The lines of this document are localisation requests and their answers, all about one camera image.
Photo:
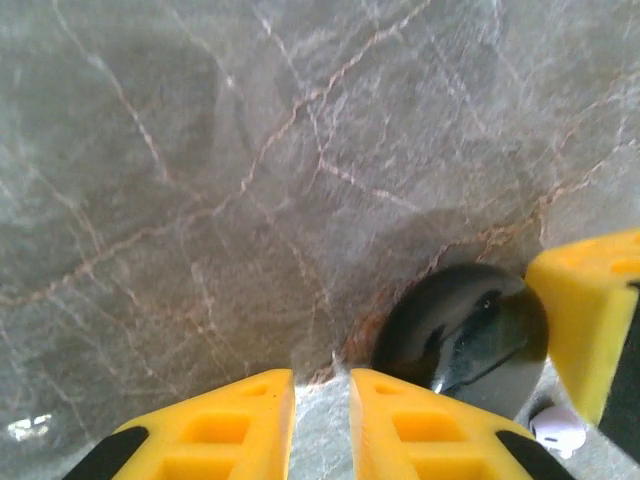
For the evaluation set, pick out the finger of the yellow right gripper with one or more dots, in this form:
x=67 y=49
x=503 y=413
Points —
x=590 y=300

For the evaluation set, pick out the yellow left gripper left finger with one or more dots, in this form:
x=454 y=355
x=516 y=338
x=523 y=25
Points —
x=215 y=430

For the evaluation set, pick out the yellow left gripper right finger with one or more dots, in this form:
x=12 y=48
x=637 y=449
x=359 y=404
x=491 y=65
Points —
x=425 y=435

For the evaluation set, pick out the black earbud charging case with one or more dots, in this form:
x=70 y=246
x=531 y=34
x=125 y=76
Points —
x=450 y=310

